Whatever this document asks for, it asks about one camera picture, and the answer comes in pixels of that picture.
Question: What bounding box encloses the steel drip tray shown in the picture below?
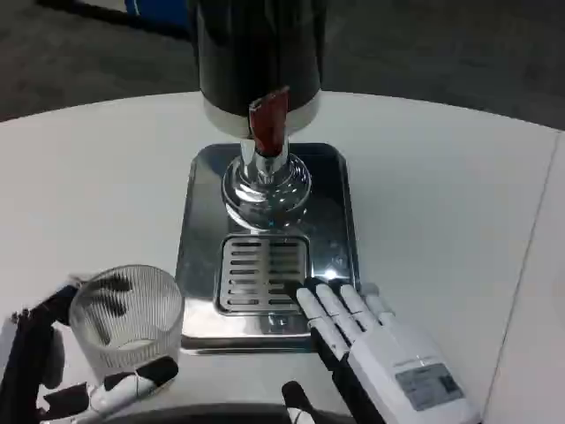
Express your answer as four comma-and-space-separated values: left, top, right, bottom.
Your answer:
174, 141, 363, 355

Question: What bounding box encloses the black steel drink dispenser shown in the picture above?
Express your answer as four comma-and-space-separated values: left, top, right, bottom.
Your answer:
185, 0, 326, 233

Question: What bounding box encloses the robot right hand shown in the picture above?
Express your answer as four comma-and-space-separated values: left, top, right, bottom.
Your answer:
281, 276, 483, 424

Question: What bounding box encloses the slotted steel drip grid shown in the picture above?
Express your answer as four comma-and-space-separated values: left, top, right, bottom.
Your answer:
213, 233, 312, 316

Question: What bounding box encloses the blue object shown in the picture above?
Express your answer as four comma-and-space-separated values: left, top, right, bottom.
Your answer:
123, 0, 190, 26

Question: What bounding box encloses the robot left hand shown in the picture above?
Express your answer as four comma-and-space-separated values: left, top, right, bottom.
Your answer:
0, 273, 180, 424

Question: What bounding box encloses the clear ribbed glass cup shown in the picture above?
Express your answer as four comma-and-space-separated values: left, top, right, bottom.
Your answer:
68, 263, 185, 382

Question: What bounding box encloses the red-brown tap lever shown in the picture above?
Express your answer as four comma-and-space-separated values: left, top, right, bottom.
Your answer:
248, 86, 291, 158

